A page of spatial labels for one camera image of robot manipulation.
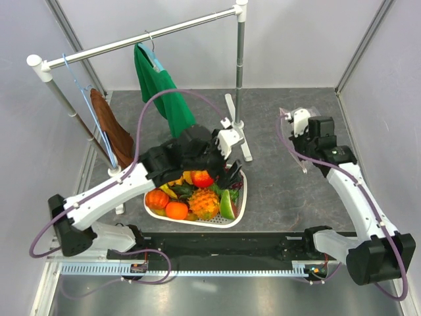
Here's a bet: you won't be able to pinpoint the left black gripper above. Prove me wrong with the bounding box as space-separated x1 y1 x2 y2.
184 130 243 189

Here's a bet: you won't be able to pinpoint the clear pink zip top bag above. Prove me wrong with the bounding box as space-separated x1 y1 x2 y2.
278 106 321 174

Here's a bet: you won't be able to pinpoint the toy watermelon slice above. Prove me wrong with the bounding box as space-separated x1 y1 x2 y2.
220 190 237 220

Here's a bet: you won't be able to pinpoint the orange toy pineapple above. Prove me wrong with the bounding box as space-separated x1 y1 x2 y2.
187 189 220 221

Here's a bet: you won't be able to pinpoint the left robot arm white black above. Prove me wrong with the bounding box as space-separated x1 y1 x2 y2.
48 124 244 259

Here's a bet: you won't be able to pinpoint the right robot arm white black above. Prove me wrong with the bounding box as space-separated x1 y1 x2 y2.
286 110 416 293

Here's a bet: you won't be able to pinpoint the yellow orange toy pepper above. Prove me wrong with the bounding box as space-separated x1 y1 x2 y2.
168 171 193 186

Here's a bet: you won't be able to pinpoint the white perforated plastic basket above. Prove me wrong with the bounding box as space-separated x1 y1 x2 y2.
143 171 247 228

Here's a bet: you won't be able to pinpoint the yellow toy bananas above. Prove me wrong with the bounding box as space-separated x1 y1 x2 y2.
160 184 178 200

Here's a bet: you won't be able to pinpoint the toy orange fruit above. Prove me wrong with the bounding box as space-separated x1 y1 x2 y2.
165 201 188 220

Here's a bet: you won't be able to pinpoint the orange toy pumpkin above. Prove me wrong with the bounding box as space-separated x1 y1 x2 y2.
145 189 170 209

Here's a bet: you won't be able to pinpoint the green shirt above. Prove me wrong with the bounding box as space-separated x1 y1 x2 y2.
133 42 197 139

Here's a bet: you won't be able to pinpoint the brown cloth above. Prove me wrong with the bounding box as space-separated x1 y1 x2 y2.
90 88 134 169

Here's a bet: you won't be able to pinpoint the blue hanger with shirt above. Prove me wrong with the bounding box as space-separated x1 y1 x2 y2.
137 30 164 72

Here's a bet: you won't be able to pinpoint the white clothes rack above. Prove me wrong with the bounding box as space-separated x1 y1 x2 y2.
26 0 253 215

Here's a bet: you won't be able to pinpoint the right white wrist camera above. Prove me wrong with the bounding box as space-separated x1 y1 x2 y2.
286 108 310 138

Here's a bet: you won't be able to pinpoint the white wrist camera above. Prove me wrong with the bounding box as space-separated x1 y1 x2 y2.
286 108 310 138
215 117 245 160

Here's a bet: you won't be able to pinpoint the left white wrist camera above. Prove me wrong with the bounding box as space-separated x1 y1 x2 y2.
215 117 245 160

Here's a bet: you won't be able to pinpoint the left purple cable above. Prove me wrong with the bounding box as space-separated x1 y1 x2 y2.
28 88 230 259

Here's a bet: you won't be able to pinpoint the light blue wire hanger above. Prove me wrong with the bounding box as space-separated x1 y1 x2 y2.
62 53 118 169

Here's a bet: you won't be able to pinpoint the white slotted cable duct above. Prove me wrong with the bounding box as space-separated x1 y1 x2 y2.
61 262 308 277

